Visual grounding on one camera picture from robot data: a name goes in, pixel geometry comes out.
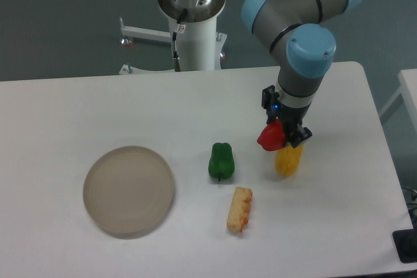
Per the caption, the black device at table edge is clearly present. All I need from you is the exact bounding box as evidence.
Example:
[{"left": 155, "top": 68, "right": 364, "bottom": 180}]
[{"left": 392, "top": 229, "right": 417, "bottom": 264}]

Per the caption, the yellow bell pepper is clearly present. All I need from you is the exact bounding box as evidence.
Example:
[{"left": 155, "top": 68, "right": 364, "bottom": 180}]
[{"left": 275, "top": 145, "right": 304, "bottom": 176}]

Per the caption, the beige round plate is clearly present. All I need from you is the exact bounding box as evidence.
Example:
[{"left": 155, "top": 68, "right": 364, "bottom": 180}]
[{"left": 83, "top": 146, "right": 175, "bottom": 240}]

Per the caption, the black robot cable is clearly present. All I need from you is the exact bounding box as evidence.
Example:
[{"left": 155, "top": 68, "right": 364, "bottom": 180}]
[{"left": 171, "top": 7, "right": 189, "bottom": 72}]

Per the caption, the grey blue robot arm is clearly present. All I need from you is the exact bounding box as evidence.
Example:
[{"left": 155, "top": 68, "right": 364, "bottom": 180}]
[{"left": 158, "top": 0, "right": 362, "bottom": 151}]

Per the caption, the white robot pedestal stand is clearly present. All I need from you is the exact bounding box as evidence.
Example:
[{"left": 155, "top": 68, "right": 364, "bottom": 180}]
[{"left": 119, "top": 0, "right": 227, "bottom": 72}]

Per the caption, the yellow orange toy food piece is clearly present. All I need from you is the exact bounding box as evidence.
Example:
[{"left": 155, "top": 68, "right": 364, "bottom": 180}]
[{"left": 227, "top": 187, "right": 253, "bottom": 233}]

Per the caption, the white side table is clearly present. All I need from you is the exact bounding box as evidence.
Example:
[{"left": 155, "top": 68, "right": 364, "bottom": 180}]
[{"left": 379, "top": 69, "right": 416, "bottom": 123}]

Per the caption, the red bell pepper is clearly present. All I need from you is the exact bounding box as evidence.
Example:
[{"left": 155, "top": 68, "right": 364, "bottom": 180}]
[{"left": 257, "top": 119, "right": 286, "bottom": 152}]

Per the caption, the green bell pepper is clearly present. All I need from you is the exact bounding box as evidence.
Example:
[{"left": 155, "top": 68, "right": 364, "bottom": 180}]
[{"left": 208, "top": 143, "right": 235, "bottom": 182}]

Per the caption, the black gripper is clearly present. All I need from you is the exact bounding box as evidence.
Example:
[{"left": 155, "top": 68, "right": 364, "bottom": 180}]
[{"left": 261, "top": 85, "right": 312, "bottom": 148}]

